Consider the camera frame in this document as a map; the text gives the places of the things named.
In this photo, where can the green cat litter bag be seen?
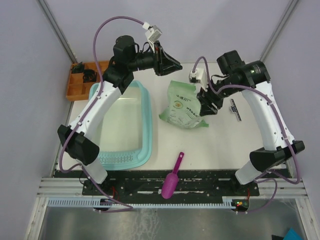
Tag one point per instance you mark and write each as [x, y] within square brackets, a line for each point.
[183, 108]

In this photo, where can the aluminium frame rail left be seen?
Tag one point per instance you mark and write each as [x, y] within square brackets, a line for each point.
[44, 6]

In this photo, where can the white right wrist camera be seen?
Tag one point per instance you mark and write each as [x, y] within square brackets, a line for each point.
[199, 76]

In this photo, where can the magenta plastic litter scoop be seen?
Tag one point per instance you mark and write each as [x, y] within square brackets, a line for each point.
[172, 179]

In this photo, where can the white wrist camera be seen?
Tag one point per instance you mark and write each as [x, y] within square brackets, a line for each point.
[153, 33]
[199, 76]

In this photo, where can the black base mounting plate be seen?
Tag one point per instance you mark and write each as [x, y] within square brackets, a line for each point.
[194, 187]

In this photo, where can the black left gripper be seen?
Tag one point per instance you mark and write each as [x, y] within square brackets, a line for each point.
[163, 63]

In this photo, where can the teal plastic litter box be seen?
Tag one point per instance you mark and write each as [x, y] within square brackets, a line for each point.
[125, 134]

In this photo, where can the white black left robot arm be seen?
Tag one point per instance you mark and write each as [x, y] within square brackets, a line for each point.
[76, 138]

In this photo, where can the blue object bottom corner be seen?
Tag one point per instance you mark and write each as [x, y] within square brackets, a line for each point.
[292, 235]

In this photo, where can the white plastic clip tool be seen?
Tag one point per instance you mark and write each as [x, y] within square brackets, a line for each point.
[234, 110]

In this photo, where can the orange compartment tray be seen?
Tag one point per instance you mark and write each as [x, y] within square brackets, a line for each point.
[77, 90]

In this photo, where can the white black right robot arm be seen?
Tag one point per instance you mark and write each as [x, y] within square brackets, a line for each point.
[254, 82]

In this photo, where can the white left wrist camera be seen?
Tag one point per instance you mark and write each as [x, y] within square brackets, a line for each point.
[153, 33]

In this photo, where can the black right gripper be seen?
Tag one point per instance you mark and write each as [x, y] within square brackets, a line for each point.
[207, 98]

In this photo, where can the black ring part in tray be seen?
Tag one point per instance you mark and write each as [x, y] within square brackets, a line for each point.
[89, 76]

